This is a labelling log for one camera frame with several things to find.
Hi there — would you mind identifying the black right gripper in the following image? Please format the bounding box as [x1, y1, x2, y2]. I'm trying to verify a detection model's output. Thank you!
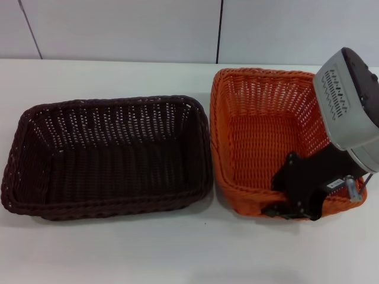
[260, 144, 365, 222]

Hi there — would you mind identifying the orange woven plastic basket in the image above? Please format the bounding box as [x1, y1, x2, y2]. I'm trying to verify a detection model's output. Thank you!
[210, 67, 368, 221]

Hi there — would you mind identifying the dark brown woven basket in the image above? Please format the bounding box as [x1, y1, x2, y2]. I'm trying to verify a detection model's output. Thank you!
[0, 94, 214, 222]

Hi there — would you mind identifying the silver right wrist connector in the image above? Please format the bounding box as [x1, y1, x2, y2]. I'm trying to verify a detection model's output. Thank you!
[343, 176, 361, 204]

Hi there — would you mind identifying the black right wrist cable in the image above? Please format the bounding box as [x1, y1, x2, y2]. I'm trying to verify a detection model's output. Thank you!
[359, 173, 372, 191]

